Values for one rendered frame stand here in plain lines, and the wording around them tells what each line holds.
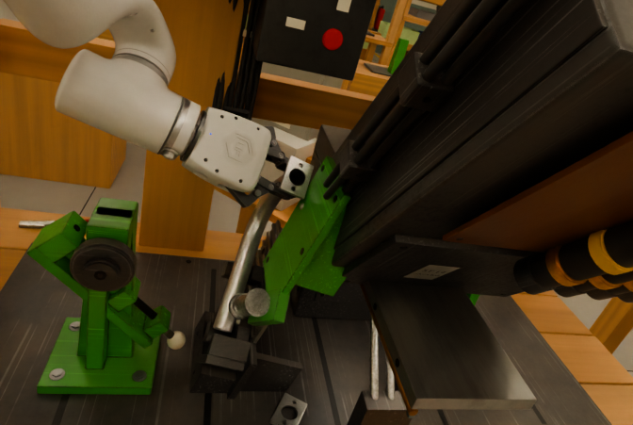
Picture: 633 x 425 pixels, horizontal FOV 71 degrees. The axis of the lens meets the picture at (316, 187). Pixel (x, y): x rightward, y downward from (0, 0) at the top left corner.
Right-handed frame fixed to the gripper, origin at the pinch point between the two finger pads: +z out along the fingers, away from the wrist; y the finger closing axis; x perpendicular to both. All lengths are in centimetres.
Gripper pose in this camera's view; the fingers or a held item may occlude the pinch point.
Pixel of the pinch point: (287, 179)
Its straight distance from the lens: 66.8
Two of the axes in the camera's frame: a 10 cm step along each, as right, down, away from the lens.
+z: 8.2, 3.8, 4.2
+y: 2.4, -9.1, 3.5
